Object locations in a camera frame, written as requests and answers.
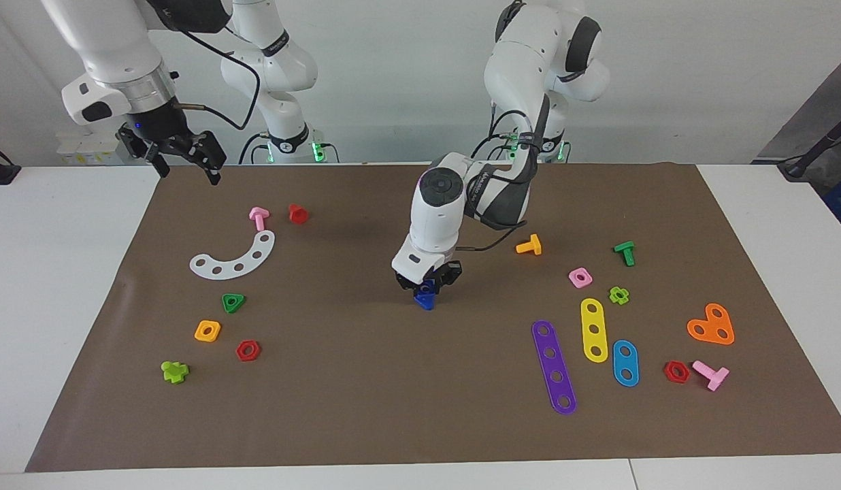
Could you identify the blue two-hole strip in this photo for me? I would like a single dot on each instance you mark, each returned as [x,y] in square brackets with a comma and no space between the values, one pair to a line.
[625,363]

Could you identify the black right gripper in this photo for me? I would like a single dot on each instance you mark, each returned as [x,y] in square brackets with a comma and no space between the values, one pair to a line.
[160,124]

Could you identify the pink square toy nut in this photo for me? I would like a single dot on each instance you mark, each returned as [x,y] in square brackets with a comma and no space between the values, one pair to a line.
[574,282]

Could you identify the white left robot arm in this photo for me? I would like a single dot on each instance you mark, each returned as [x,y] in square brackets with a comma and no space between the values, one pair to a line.
[516,61]

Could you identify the blue square toy nut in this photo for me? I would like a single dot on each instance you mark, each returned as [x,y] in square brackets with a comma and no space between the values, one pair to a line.
[429,286]

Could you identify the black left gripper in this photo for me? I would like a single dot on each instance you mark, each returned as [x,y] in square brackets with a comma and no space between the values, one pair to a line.
[410,278]

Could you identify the green triangle toy nut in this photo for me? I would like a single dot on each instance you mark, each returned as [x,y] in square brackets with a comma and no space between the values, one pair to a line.
[228,308]

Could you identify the yellow three-hole strip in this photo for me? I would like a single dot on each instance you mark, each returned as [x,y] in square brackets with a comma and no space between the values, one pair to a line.
[592,319]

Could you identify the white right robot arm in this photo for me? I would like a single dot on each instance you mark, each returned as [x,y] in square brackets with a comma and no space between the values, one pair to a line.
[111,41]

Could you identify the white background box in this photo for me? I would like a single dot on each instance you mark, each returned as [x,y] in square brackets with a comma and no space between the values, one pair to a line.
[80,153]

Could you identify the pink toy screw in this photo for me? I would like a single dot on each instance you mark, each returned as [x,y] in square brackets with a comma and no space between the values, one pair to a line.
[716,378]
[258,218]

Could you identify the red hexagon toy nut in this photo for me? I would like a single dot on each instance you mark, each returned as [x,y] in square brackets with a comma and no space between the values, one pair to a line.
[239,351]
[668,373]

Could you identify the purple four-hole strip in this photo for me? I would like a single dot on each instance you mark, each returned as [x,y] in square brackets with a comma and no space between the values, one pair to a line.
[547,342]

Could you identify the lime green toy screw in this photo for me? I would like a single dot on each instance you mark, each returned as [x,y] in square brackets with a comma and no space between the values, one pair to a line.
[174,372]

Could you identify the blue toy screw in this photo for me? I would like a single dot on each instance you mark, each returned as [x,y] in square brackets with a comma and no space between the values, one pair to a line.
[425,303]

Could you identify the orange square toy nut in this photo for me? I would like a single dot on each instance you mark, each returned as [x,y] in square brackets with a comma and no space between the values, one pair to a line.
[199,336]

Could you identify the black stand pole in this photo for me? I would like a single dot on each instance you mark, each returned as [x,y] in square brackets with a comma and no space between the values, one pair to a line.
[818,146]

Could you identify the red toy screw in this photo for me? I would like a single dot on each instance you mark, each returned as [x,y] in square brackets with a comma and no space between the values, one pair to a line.
[298,215]

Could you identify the white curved hole strip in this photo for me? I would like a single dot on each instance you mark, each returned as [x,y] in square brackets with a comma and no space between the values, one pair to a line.
[228,270]

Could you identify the orange heart hole plate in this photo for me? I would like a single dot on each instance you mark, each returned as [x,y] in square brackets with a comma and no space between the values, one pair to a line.
[712,325]

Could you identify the brown table mat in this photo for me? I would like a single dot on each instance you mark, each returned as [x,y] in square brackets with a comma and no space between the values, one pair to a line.
[393,395]

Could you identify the lime flower toy nut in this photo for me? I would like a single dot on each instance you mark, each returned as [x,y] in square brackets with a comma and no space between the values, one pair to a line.
[614,291]

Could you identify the orange toy screw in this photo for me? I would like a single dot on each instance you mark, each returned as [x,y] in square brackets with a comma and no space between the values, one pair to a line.
[533,246]

